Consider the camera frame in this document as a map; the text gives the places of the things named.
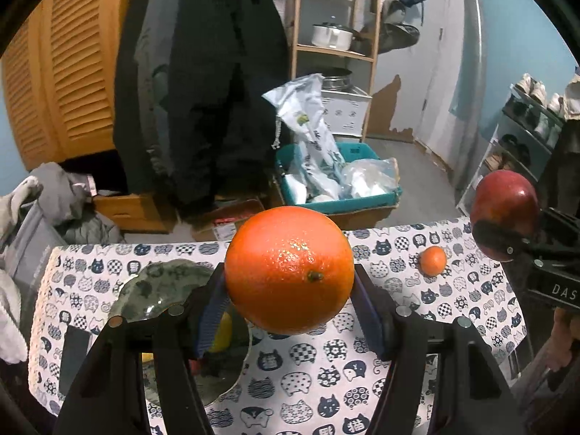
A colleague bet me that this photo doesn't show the teal plastic bin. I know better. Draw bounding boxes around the teal plastic bin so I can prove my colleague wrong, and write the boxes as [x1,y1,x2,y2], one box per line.
[275,142,403,216]

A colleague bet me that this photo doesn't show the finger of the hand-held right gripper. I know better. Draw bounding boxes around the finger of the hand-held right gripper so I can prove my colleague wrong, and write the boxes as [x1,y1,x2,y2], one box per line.
[537,207,580,242]
[472,219,541,264]

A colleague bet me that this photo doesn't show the grey shoe rack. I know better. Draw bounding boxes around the grey shoe rack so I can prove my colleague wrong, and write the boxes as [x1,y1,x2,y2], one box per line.
[455,72,580,218]

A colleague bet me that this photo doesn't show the wooden louvered cabinet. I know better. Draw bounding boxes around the wooden louvered cabinet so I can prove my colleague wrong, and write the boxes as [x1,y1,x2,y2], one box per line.
[0,0,150,170]

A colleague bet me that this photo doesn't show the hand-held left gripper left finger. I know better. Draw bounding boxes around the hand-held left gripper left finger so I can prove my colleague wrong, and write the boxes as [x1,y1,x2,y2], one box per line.
[52,260,228,435]

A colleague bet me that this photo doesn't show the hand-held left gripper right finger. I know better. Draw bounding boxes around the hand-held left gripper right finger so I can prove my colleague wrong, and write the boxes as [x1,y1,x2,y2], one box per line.
[351,263,526,435]

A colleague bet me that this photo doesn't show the white cloth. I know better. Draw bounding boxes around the white cloth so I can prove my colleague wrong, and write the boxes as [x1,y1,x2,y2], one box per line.
[0,269,29,364]

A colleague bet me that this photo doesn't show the flat red label cardboard box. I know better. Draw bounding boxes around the flat red label cardboard box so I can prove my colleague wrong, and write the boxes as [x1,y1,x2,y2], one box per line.
[192,199,266,242]

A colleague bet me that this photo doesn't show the assorted shoes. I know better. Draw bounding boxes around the assorted shoes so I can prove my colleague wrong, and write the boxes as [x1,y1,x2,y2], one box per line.
[487,72,580,177]

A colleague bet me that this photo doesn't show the grey hanging bag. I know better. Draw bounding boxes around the grey hanging bag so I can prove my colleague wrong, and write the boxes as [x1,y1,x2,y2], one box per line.
[377,0,421,55]

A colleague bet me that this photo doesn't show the metal pipe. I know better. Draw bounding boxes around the metal pipe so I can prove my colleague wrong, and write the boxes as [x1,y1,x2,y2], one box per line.
[462,0,483,164]

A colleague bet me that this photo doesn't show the dark phone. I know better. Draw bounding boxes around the dark phone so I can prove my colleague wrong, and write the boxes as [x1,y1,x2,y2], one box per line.
[59,325,94,395]

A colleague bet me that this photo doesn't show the cat print tablecloth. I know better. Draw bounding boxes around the cat print tablecloth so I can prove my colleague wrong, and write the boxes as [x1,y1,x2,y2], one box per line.
[28,216,535,435]

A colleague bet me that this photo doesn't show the grey clothes pile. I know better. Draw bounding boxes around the grey clothes pile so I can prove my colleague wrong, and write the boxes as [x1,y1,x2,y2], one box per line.
[0,162,125,245]

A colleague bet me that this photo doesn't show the clear plastic bags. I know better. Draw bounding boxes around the clear plastic bags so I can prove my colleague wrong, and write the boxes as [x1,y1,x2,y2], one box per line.
[340,158,399,200]

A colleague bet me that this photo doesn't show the steel pot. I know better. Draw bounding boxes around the steel pot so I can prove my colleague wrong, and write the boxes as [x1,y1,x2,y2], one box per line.
[319,68,353,91]

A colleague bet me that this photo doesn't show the grey hanging jacket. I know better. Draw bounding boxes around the grey hanging jacket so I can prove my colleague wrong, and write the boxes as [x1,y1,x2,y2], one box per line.
[133,0,182,177]

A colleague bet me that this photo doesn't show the wooden shelf rack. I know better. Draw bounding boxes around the wooden shelf rack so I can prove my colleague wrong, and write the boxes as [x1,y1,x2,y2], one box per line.
[285,0,384,143]

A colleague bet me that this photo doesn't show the grey fabric storage bag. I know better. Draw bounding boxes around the grey fabric storage bag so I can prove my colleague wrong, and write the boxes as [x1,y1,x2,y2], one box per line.
[0,202,69,291]

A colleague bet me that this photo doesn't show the wooden drawer box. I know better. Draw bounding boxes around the wooden drawer box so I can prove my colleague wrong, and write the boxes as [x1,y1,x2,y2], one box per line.
[93,192,175,235]

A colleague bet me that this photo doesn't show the green ceramic bowl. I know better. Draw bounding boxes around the green ceramic bowl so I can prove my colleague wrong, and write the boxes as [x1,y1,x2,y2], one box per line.
[108,258,252,409]

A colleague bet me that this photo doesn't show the black hanging coat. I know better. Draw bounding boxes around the black hanging coat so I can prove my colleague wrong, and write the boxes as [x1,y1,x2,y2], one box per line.
[113,0,291,218]

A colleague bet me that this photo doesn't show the white printed plastic bag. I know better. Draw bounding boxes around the white printed plastic bag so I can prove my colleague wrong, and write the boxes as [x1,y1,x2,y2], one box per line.
[263,73,347,200]

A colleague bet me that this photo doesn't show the white printed storage box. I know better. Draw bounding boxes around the white printed storage box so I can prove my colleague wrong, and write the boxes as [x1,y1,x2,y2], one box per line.
[321,87,373,137]

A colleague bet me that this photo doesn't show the brown cardboard box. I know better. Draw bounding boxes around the brown cardboard box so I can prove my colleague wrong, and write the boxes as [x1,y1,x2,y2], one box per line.
[272,177,399,232]

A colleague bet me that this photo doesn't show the orange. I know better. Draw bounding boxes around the orange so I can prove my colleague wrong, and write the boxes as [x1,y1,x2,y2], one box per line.
[418,245,448,277]
[224,206,355,336]

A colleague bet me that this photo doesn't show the white cooking pot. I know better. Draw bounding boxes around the white cooking pot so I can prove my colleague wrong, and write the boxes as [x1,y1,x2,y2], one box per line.
[311,22,363,50]

